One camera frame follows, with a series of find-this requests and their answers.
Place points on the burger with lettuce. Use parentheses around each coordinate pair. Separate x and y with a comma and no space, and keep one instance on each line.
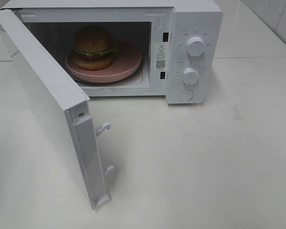
(94,48)

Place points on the glass microwave turntable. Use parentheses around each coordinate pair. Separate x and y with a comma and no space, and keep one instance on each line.
(133,80)

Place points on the white warning label sticker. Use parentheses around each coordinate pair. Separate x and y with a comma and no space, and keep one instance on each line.
(160,52)

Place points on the pink round plate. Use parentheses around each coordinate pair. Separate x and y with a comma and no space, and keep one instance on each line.
(111,68)

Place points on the white microwave door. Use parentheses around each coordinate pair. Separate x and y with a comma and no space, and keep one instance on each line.
(60,106)

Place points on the round white door-release button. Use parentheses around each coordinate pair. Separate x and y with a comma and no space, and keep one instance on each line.
(186,95)

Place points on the white microwave oven body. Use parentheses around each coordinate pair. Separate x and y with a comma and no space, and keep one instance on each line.
(140,22)

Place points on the white lower timer knob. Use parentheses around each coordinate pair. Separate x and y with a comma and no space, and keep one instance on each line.
(190,76)

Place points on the white upper power knob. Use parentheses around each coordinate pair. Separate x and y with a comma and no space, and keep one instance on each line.
(195,45)

